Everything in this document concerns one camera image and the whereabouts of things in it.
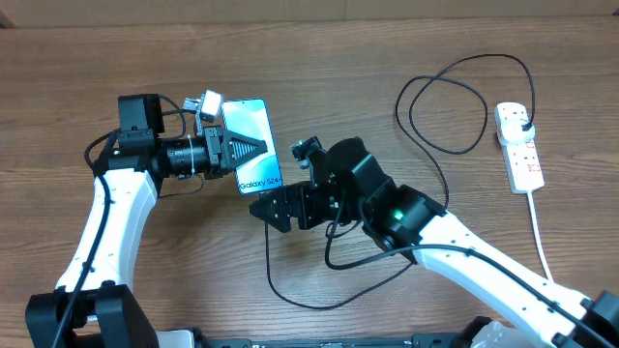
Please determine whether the white charger plug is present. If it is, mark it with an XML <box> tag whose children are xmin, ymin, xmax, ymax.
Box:
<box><xmin>497</xmin><ymin>119</ymin><xmax>536</xmax><ymax>146</ymax></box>

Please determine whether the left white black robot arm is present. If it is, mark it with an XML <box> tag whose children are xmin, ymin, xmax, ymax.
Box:
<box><xmin>25</xmin><ymin>91</ymin><xmax>275</xmax><ymax>347</ymax></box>

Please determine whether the blue Galaxy smartphone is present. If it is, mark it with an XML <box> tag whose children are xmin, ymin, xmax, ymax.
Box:
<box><xmin>222</xmin><ymin>99</ymin><xmax>283</xmax><ymax>195</ymax></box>

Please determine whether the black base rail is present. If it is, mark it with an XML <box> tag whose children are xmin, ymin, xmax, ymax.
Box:
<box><xmin>196</xmin><ymin>333</ymin><xmax>473</xmax><ymax>348</ymax></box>

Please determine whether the white power strip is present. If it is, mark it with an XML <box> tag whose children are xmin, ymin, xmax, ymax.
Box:
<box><xmin>493</xmin><ymin>101</ymin><xmax>545</xmax><ymax>194</ymax></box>

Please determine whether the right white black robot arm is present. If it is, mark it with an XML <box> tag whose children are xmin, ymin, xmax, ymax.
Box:
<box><xmin>250</xmin><ymin>137</ymin><xmax>618</xmax><ymax>347</ymax></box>

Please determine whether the white power strip cord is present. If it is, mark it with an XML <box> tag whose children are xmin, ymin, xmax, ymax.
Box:
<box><xmin>525</xmin><ymin>190</ymin><xmax>557</xmax><ymax>284</ymax></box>

